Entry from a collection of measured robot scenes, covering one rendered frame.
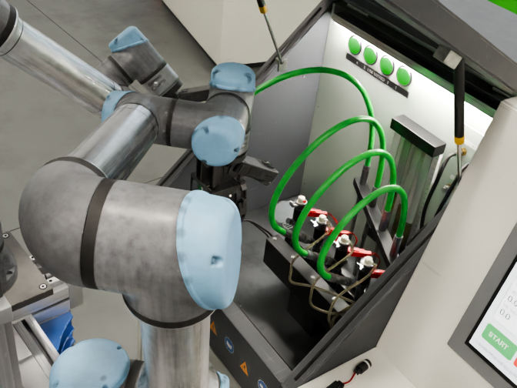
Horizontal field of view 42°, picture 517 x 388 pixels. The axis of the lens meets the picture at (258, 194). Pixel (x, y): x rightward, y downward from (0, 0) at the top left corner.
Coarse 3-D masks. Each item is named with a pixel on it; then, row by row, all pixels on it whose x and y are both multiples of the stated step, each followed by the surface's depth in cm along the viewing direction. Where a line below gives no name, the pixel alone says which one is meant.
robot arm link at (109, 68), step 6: (108, 60) 145; (114, 60) 145; (102, 66) 145; (108, 66) 144; (114, 66) 144; (120, 66) 144; (102, 72) 144; (108, 72) 144; (114, 72) 144; (120, 72) 145; (108, 78) 143; (114, 78) 143; (120, 78) 145; (126, 78) 146; (126, 84) 147
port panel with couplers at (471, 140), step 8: (472, 128) 149; (472, 136) 149; (480, 136) 147; (464, 144) 152; (472, 144) 150; (456, 152) 150; (464, 152) 151; (472, 152) 150; (456, 160) 155; (464, 160) 153; (456, 168) 155; (448, 176) 158; (448, 184) 158; (456, 184) 157; (440, 200) 162; (448, 200) 160; (432, 216) 166
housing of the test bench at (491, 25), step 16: (448, 0) 171; (464, 0) 172; (480, 0) 173; (464, 16) 163; (480, 16) 164; (496, 16) 165; (512, 16) 167; (480, 32) 156; (496, 32) 157; (512, 32) 158; (512, 48) 150
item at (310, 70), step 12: (288, 72) 149; (300, 72) 149; (312, 72) 149; (324, 72) 150; (336, 72) 151; (264, 84) 149; (360, 84) 154; (372, 108) 159; (372, 132) 163; (372, 144) 165
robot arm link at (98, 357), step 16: (64, 352) 102; (80, 352) 102; (96, 352) 102; (112, 352) 102; (64, 368) 99; (80, 368) 99; (96, 368) 99; (112, 368) 99; (128, 368) 100; (64, 384) 97; (80, 384) 97; (96, 384) 97; (112, 384) 97; (128, 384) 99
